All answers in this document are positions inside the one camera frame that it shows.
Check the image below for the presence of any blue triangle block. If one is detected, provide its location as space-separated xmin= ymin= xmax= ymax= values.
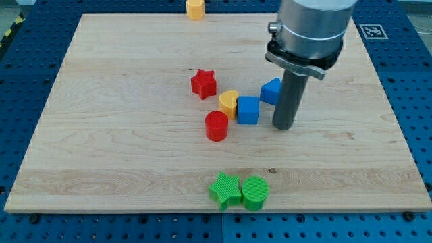
xmin=259 ymin=77 xmax=281 ymax=105

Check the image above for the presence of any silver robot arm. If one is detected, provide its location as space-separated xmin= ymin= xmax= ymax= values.
xmin=265 ymin=0 xmax=357 ymax=80

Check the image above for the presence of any blue cube block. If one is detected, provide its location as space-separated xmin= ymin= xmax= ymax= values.
xmin=238 ymin=96 xmax=260 ymax=125

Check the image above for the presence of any red cylinder block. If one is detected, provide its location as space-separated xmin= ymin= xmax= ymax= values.
xmin=205 ymin=111 xmax=229 ymax=142

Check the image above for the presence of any yellow heart block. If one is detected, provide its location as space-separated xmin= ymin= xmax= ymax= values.
xmin=218 ymin=90 xmax=239 ymax=120

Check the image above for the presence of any red star block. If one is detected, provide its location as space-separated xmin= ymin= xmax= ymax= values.
xmin=190 ymin=69 xmax=217 ymax=100

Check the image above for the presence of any wooden board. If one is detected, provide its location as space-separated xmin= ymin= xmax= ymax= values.
xmin=5 ymin=13 xmax=431 ymax=213

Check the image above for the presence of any green star block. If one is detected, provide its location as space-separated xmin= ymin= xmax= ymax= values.
xmin=209 ymin=171 xmax=242 ymax=211

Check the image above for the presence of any green cylinder block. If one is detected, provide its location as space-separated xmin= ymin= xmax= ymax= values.
xmin=241 ymin=176 xmax=269 ymax=211

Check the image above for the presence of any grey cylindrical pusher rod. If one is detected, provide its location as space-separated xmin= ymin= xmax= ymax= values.
xmin=272 ymin=70 xmax=308 ymax=130

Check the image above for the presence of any yellow hexagon block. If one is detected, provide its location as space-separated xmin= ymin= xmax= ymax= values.
xmin=186 ymin=0 xmax=205 ymax=20

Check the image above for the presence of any white fiducial marker tag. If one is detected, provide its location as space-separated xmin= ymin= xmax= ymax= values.
xmin=360 ymin=24 xmax=388 ymax=40

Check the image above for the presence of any black yellow hazard tape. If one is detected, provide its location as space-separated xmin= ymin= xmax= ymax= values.
xmin=1 ymin=12 xmax=25 ymax=49

